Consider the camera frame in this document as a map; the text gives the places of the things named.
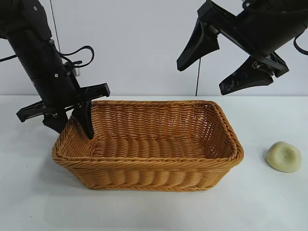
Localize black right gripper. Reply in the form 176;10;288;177
176;0;308;96

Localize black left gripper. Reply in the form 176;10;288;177
8;38;111;141

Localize brown woven wicker basket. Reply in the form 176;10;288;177
51;100;245;193

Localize pale yellow egg yolk pastry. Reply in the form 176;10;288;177
266;141;302;173

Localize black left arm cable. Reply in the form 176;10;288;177
58;46;95;71

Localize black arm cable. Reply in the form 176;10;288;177
58;46;95;71
293;33;308;55

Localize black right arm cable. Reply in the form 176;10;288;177
293;33;308;55

